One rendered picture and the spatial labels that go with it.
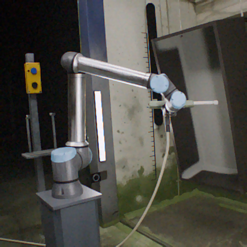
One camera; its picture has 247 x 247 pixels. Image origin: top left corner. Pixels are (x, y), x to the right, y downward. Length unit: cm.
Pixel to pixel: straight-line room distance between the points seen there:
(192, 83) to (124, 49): 72
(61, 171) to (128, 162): 121
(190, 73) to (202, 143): 65
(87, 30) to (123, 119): 88
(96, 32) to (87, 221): 164
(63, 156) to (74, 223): 38
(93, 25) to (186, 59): 88
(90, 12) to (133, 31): 49
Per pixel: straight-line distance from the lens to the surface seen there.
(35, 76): 247
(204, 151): 267
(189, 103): 195
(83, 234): 171
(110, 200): 270
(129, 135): 271
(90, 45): 255
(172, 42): 244
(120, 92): 265
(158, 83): 146
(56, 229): 166
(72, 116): 176
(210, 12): 341
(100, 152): 253
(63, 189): 166
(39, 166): 256
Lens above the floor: 117
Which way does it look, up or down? 4 degrees down
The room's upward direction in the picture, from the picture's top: 4 degrees counter-clockwise
